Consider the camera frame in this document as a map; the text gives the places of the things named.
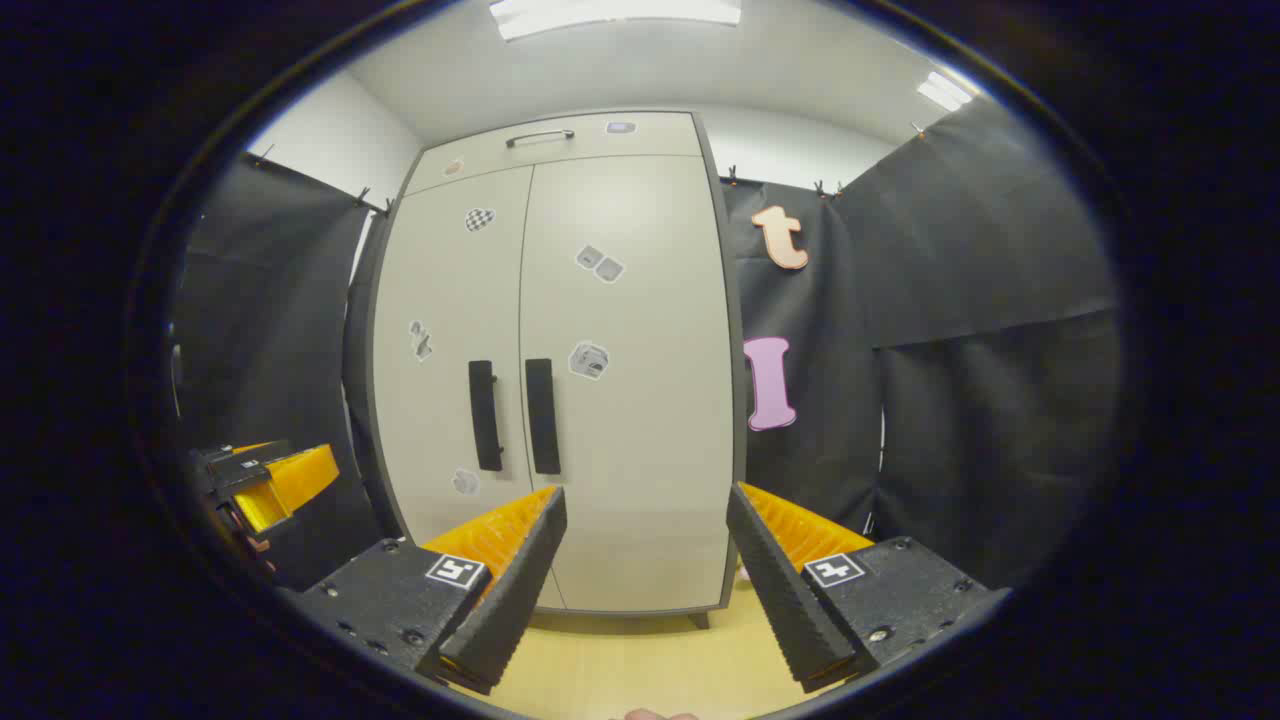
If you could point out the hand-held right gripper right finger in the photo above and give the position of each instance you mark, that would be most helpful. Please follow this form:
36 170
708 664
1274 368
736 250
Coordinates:
775 580

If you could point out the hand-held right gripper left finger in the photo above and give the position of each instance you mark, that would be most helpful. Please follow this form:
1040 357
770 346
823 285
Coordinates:
520 580

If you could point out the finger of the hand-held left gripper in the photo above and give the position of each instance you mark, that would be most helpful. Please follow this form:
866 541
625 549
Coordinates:
295 480

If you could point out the light grey shoe cabinet door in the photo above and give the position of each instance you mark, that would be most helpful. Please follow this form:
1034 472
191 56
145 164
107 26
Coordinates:
440 280
650 430

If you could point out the light grey double-door shoe cabinet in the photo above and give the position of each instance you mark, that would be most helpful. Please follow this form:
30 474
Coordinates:
560 135

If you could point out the light grey cabinet flap panel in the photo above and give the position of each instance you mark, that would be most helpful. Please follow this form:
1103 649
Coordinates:
600 150

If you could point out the black backdrop cloth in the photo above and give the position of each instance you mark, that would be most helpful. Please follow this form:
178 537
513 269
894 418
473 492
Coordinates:
830 330
990 260
358 360
270 320

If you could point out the small ceiling light panel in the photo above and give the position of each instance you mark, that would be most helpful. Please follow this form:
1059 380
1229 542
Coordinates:
945 92

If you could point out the large ceiling light panel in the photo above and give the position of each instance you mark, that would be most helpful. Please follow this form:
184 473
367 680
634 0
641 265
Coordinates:
615 12

